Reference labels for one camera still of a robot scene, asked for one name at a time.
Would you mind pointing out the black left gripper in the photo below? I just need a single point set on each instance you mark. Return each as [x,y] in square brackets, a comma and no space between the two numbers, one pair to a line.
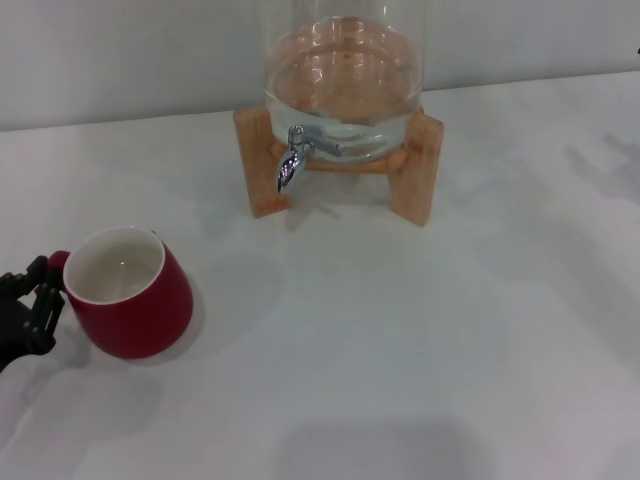
[12,330]

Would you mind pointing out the red ceramic cup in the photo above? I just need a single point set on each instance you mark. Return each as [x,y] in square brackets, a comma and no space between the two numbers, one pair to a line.
[145,320]

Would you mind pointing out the chrome faucet tap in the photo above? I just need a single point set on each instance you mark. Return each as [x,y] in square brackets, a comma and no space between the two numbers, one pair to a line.
[290,162]

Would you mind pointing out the wooden dispenser stand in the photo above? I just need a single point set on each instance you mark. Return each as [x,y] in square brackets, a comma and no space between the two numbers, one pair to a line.
[412,170]

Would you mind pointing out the glass water dispenser jar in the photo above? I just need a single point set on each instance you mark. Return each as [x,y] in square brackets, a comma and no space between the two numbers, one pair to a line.
[345,75]

